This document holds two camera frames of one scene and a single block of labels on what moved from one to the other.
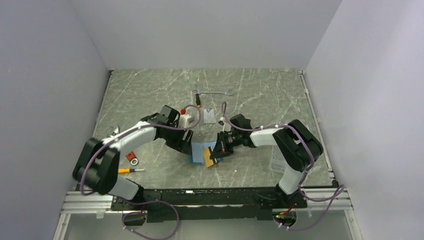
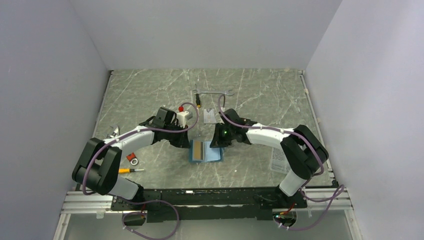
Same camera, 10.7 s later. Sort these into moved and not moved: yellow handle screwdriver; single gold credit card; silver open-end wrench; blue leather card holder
Moved: single gold credit card
Not moved: yellow handle screwdriver; silver open-end wrench; blue leather card holder
